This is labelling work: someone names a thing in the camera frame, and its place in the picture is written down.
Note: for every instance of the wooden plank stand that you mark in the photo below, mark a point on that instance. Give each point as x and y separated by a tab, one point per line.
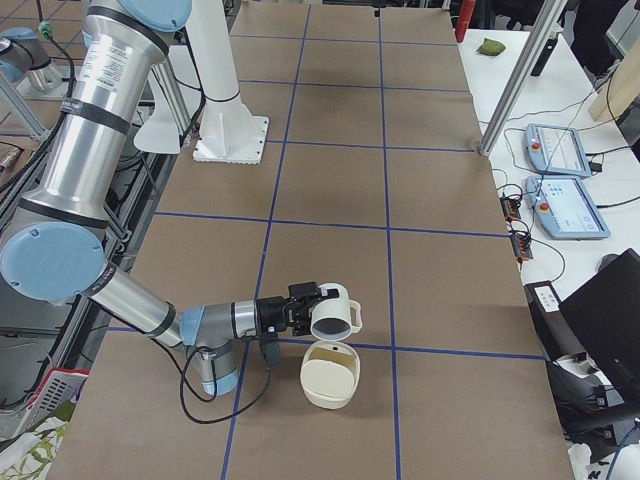
620	90

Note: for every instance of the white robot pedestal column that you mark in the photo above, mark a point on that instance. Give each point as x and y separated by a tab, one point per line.
228	131

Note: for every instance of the aluminium frame post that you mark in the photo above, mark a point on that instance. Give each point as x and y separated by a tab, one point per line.
547	18

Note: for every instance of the blue teach pendant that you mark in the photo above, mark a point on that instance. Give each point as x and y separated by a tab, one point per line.
556	150
564	209

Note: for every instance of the green bean bag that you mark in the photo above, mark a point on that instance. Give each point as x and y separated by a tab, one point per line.
491	48

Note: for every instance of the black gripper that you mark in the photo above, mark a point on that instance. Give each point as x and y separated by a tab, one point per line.
270	313

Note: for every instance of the black laptop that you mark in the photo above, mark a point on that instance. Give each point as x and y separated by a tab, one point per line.
604	316

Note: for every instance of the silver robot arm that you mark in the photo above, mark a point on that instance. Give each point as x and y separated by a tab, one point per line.
52	248
23	56

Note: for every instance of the red cylinder bottle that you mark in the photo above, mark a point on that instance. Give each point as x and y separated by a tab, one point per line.
464	19

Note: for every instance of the white ribbed mug grey inside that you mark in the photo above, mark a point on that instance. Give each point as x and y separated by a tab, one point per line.
336	316

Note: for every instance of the blue teach pendant near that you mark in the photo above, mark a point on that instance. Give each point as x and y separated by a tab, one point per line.
564	209

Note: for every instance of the cream oval bin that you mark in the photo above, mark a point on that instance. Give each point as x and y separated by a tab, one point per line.
329	374

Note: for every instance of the blue teach pendant far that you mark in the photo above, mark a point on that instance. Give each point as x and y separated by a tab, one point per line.
556	150

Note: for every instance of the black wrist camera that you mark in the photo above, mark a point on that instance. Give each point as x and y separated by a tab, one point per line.
304	291

